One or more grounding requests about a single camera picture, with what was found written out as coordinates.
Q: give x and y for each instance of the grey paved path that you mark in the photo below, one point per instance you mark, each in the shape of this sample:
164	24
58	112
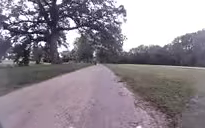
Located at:
83	100

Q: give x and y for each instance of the large spreading tree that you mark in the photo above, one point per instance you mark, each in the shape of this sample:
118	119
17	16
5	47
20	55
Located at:
52	46

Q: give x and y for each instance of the green grass lawn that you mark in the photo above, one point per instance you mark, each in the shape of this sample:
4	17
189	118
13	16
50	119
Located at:
23	77
163	83

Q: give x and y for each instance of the row of trees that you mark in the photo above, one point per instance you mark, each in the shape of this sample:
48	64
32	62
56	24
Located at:
190	50

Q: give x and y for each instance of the pale road strip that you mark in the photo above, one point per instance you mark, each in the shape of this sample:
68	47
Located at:
203	68

